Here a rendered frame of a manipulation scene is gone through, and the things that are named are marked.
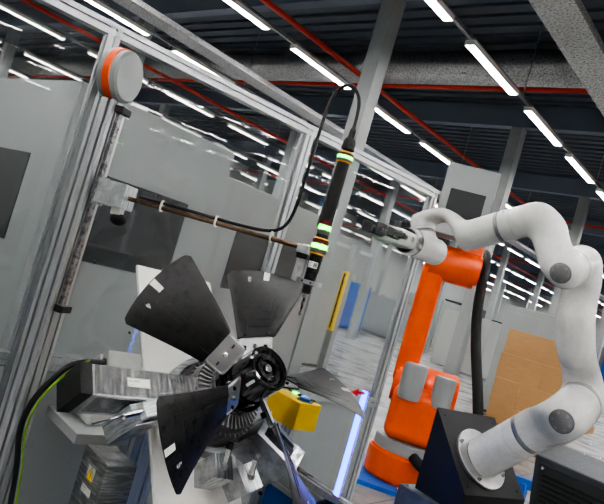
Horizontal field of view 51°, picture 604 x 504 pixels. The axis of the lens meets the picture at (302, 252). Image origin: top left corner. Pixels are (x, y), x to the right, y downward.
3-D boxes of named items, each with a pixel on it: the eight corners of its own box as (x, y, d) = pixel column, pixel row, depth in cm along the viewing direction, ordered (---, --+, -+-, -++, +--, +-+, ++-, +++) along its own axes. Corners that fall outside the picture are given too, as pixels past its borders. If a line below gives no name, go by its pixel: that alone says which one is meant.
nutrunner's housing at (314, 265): (297, 291, 166) (345, 125, 167) (300, 291, 169) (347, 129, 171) (311, 295, 165) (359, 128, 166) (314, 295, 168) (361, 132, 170)
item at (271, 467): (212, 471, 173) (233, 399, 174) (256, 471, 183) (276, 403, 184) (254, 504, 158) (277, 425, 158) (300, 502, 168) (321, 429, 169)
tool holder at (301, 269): (285, 278, 165) (296, 242, 165) (292, 279, 172) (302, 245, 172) (318, 287, 163) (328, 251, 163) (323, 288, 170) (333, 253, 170)
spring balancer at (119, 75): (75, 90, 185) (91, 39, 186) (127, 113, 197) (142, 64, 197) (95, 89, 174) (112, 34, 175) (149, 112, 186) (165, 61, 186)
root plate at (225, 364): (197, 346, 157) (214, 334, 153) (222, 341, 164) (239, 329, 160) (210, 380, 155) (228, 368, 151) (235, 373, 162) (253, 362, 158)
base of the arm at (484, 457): (483, 428, 205) (527, 402, 194) (511, 486, 195) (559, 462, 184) (447, 432, 193) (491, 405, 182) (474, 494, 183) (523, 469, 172)
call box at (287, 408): (261, 417, 214) (270, 386, 214) (283, 418, 220) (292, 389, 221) (291, 434, 202) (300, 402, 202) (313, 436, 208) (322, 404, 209)
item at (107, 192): (87, 202, 180) (96, 173, 180) (100, 206, 187) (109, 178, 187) (119, 210, 178) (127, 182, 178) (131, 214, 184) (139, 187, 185)
